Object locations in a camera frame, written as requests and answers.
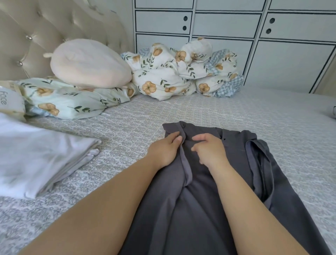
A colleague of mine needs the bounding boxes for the person's left hand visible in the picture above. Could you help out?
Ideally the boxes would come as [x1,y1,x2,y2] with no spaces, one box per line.
[145,131,185,170]

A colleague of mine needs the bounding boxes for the person's right hand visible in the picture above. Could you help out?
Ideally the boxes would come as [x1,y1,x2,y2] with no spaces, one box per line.
[190,132,231,169]

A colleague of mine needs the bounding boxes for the dark grey garment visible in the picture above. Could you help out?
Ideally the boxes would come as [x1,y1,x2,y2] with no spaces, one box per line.
[118,121,335,255]

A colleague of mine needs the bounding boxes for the bed with grey patterned sheet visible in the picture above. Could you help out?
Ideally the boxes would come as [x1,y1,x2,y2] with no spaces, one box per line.
[0,85,336,255]

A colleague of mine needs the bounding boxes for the white garment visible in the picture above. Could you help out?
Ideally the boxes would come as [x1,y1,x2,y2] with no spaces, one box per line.
[0,111,104,200]

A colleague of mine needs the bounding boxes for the person's left forearm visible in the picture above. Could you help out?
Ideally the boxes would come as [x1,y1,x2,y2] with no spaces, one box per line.
[18,157,165,255]

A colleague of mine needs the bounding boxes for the person's right forearm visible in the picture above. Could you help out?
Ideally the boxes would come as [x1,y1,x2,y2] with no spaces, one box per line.
[209,160,312,255]

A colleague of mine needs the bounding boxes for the floral bunched quilt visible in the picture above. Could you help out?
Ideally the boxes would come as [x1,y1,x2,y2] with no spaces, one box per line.
[207,48,245,98]

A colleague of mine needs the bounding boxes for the floral pillow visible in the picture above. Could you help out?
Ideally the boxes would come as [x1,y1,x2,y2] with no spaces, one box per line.
[9,77,139,121]

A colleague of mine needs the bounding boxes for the pink plush pillow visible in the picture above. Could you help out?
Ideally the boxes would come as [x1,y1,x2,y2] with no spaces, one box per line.
[42,38,133,89]

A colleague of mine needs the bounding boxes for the white wardrobe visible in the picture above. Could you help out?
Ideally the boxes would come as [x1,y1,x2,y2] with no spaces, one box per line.
[132,0,336,95]

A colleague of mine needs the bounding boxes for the white packet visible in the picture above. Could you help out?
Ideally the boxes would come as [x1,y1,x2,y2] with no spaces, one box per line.
[0,85,27,122]

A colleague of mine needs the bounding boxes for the beige tufted headboard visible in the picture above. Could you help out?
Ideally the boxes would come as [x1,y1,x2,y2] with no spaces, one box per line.
[0,0,132,83]

